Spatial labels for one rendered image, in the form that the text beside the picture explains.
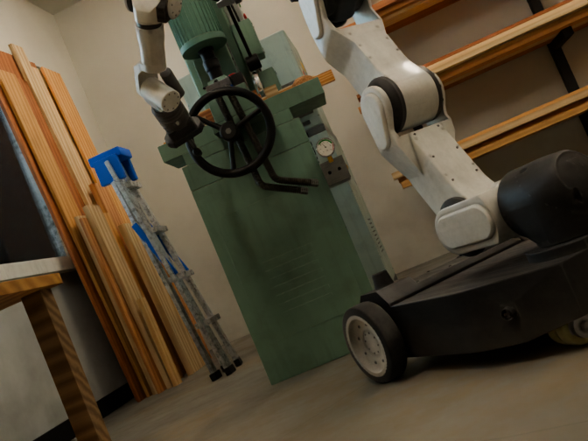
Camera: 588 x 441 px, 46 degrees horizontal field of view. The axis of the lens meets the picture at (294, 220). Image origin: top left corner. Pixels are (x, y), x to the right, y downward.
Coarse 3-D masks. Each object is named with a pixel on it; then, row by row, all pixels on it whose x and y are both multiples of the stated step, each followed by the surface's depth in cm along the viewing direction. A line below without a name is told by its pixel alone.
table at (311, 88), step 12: (300, 84) 235; (312, 84) 234; (276, 96) 235; (288, 96) 235; (300, 96) 235; (312, 96) 234; (324, 96) 240; (252, 108) 226; (276, 108) 235; (300, 108) 244; (312, 108) 253; (252, 120) 230; (204, 132) 237; (216, 132) 227; (204, 144) 237; (168, 156) 238; (180, 156) 238
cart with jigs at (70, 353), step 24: (0, 288) 122; (24, 288) 130; (48, 288) 142; (48, 312) 138; (48, 336) 138; (48, 360) 138; (72, 360) 139; (72, 384) 138; (72, 408) 138; (96, 408) 141; (96, 432) 137
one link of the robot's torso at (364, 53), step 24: (312, 0) 174; (312, 24) 178; (360, 24) 176; (336, 48) 176; (360, 48) 171; (384, 48) 173; (360, 72) 174; (384, 72) 167; (408, 72) 168; (408, 96) 163; (432, 96) 167; (408, 120) 165
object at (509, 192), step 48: (528, 192) 137; (576, 192) 132; (528, 240) 182; (576, 240) 131; (384, 288) 170; (432, 288) 166; (480, 288) 138; (528, 288) 131; (576, 288) 126; (432, 336) 154; (480, 336) 140; (528, 336) 133
